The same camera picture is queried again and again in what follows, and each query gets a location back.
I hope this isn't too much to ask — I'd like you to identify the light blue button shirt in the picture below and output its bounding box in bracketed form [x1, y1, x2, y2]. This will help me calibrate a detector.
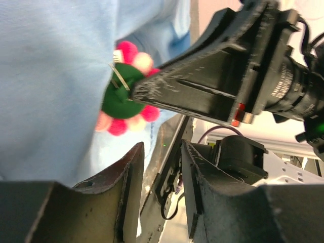
[1, 1, 190, 186]

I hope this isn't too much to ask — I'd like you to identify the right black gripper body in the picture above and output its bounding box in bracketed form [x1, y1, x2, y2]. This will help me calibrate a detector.
[228, 1, 301, 124]

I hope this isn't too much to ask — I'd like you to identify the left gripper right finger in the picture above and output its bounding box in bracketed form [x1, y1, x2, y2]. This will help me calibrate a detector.
[181, 141, 323, 242]

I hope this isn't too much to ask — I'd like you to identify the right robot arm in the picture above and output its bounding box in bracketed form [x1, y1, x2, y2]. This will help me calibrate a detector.
[131, 1, 323, 157]

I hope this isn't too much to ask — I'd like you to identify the pink flower smiley brooch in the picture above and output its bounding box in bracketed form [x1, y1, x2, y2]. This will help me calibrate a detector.
[95, 41, 160, 136]

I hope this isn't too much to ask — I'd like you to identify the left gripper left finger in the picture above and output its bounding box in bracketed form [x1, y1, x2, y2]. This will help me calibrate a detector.
[1, 143, 144, 242]

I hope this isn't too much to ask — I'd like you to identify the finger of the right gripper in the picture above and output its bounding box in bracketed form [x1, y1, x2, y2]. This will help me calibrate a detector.
[132, 47, 249, 120]
[160, 1, 268, 71]

